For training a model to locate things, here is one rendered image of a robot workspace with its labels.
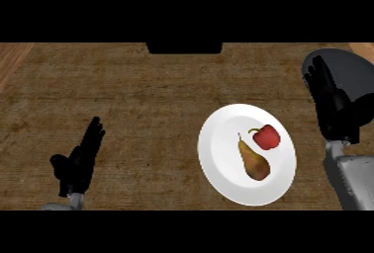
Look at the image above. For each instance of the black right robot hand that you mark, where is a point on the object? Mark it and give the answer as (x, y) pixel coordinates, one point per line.
(336, 108)

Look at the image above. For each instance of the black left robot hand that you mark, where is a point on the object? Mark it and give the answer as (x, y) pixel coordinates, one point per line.
(77, 161)

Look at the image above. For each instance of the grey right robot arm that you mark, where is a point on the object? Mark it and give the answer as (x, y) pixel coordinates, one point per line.
(350, 178)

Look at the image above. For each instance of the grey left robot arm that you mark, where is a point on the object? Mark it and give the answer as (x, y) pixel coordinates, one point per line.
(65, 202)

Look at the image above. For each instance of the dark grey pan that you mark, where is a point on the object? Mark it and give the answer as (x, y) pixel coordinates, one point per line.
(352, 75)

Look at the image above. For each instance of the red bell pepper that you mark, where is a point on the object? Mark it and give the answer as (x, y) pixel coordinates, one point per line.
(266, 136)

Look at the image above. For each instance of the white oval plate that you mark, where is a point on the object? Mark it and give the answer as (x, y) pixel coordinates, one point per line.
(228, 164)

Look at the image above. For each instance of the brown woven placemat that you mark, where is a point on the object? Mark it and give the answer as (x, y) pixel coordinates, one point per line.
(160, 112)

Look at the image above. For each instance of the brown pear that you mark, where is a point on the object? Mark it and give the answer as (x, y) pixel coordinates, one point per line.
(254, 164)

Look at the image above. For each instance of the black appliance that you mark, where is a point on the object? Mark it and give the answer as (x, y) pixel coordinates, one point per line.
(183, 47)

